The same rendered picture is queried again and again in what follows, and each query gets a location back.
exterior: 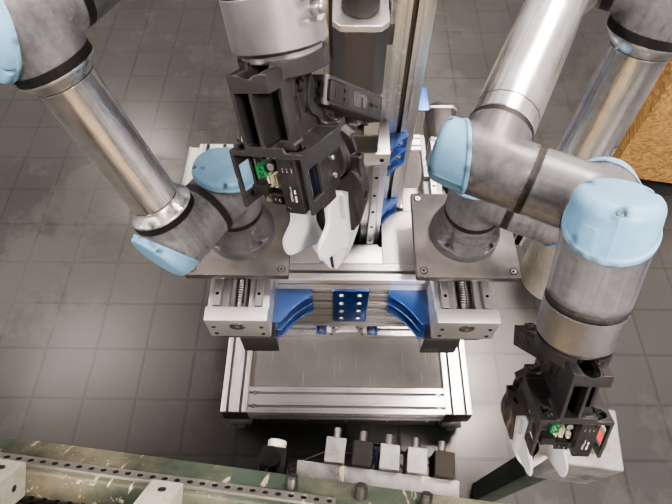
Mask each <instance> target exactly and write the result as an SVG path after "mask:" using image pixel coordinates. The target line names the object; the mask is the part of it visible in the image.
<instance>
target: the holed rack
mask: <svg viewBox="0 0 672 504"><path fill-rule="evenodd" d="M0 458H1V459H8V460H16V461H23V462H26V467H33V468H41V469H48V470H55V471H62V472H70V473H77V474H84V475H92V476H99V477H106V478H113V479H121V480H128V481H135V482H142V483H150V482H151V481H152V480H153V479H154V480H162V481H169V482H176V483H183V488H186V489H193V490H201V491H208V492H215V493H222V494H230V495H237V496H244V497H251V498H259V499H266V500H273V501H281V502H288V503H295V504H336V498H335V497H327V496H320V495H313V494H305V493H298V492H291V491H283V490H276V489H269V488H261V487H254V486H247V485H239V484H232V483H225V482H217V481H210V480H203V479H195V478H188V477H181V476H173V475H166V474H158V473H151V472H144V471H136V470H129V469H122V468H114V467H107V466H100V465H92V464H85V463H78V462H70V461H63V460H56V459H48V458H41V457H34V456H26V455H19V454H12V453H4V452H0Z"/></svg>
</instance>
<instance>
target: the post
mask: <svg viewBox="0 0 672 504"><path fill-rule="evenodd" d="M543 480H545V479H543V478H536V477H534V475H533V473H532V476H529V475H528V474H527V473H526V471H525V468H524V467H523V465H522V464H521V463H520V462H519V461H518V459H517V458H516V457H514V458H512V459H511V460H509V461H508V462H506V463H504V464H503V465H501V466H500V467H498V468H497V469H495V470H493V471H492V472H490V473H489V474H487V475H486V476H484V477H482V478H481V479H479V480H478V481H476V482H474V483H473V484H472V495H473V499H474V500H482V501H489V502H495V501H497V500H499V499H502V498H504V497H506V496H509V495H511V494H513V493H515V492H518V491H520V490H522V489H525V488H527V487H529V486H532V485H534V484H536V483H539V482H541V481H543Z"/></svg>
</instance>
